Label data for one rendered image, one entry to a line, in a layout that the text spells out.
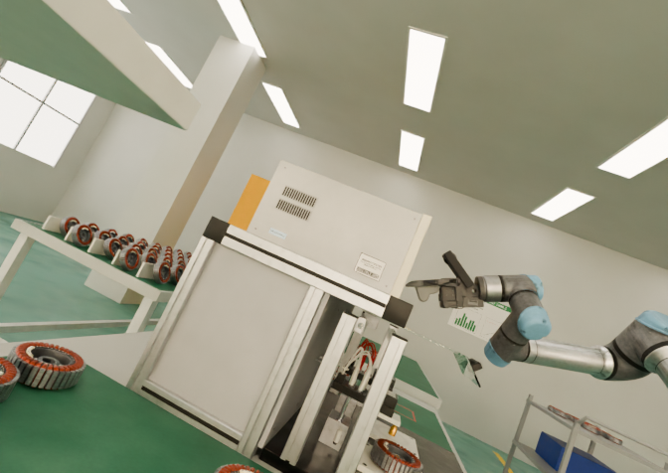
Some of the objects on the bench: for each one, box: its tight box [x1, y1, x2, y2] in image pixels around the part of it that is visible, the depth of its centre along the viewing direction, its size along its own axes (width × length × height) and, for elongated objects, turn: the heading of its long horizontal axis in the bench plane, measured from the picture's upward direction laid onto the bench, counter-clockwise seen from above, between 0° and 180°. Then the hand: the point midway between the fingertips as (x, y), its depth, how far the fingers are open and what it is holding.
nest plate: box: [369, 419, 418, 459], centre depth 109 cm, size 15×15×1 cm
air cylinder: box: [318, 409, 352, 451], centre depth 89 cm, size 5×8×6 cm
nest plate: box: [357, 443, 422, 473], centre depth 86 cm, size 15×15×1 cm
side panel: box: [126, 236, 326, 459], centre depth 76 cm, size 28×3×32 cm, turn 149°
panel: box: [257, 293, 355, 449], centre depth 105 cm, size 1×66×30 cm, turn 59°
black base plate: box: [259, 389, 463, 473], centre depth 97 cm, size 47×64×2 cm
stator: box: [370, 438, 423, 473], centre depth 86 cm, size 11×11×4 cm
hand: (410, 282), depth 114 cm, fingers closed
